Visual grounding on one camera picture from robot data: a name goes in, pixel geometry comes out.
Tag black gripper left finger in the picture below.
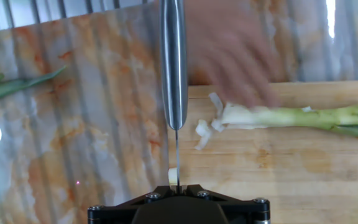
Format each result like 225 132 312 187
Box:
88 185 172 224

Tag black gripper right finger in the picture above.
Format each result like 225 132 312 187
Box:
186 184 272 224

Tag green scallion stalk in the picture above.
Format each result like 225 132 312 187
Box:
194 92 358 151

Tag steel cleaver knife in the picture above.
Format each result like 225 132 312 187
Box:
159 0 188 194

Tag bundle of green scallions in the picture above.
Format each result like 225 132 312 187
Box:
0 65 68 106

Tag person's hand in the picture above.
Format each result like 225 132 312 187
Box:
186 0 281 108

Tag wooden cutting board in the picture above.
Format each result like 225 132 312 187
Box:
166 80 358 224

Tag chopped scallion pieces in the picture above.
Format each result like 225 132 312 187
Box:
168 167 179 186

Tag marble pattern plastic mat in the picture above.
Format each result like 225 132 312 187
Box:
0 0 358 224

